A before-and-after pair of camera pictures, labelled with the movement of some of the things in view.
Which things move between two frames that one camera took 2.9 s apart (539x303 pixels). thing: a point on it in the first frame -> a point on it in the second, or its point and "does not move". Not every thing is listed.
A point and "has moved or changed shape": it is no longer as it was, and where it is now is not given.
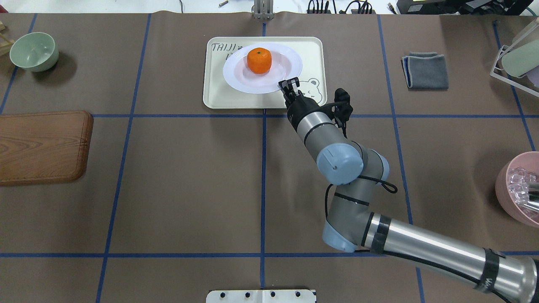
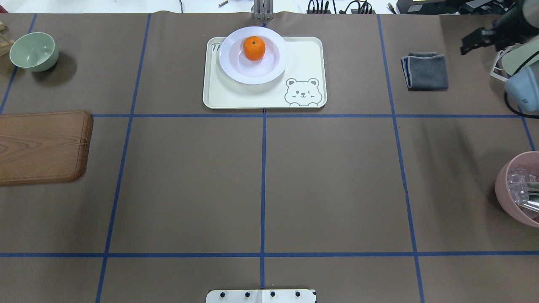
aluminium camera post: (263, 9) does not move
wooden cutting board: (44, 147) does not move
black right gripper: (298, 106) -> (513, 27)
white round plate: (286, 64) has moved or changed shape
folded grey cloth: (425, 70) does not move
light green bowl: (35, 51) does not move
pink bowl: (512, 188) does not move
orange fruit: (259, 60) -> (254, 47)
